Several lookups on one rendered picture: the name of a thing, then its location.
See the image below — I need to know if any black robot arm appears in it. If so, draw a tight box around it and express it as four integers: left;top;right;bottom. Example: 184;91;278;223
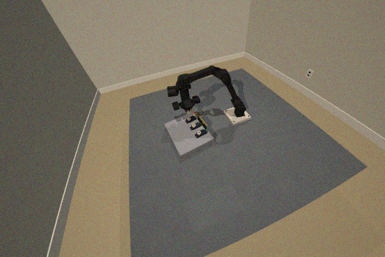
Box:
167;66;246;117

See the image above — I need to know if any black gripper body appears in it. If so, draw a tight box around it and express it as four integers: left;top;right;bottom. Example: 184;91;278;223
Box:
172;95;200;110

